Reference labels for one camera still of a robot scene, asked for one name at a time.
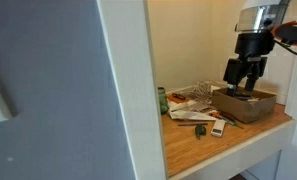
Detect green marker pen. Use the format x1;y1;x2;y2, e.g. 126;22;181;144
221;117;244;130

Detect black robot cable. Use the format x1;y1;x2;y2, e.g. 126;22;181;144
273;37;297;60

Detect cardboard box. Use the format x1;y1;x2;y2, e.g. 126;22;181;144
211;86;278;124

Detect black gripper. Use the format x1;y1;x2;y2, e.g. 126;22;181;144
227;31;276;98

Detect dark eyeglasses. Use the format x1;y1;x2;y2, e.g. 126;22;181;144
171;92;188;101

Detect orange flat object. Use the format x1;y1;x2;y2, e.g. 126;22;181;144
166;93;191;105

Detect grey door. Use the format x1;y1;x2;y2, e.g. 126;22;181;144
0;0;137;180

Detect dark brown pencil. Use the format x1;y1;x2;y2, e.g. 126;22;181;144
177;122;209;127

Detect black wrist camera block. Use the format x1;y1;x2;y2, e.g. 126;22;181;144
222;58;248;85

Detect orange pen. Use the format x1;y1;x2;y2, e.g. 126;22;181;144
209;111;224;120

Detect white door jamb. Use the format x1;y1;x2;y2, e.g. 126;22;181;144
96;0;169;180
275;43;297;180

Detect small dark green object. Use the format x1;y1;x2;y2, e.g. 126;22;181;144
194;124;208;141

